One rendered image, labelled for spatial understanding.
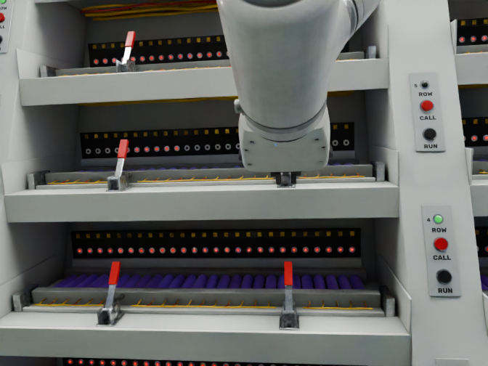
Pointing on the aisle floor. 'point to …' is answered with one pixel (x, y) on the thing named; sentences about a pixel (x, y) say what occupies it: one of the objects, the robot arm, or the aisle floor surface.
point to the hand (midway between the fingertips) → (285, 168)
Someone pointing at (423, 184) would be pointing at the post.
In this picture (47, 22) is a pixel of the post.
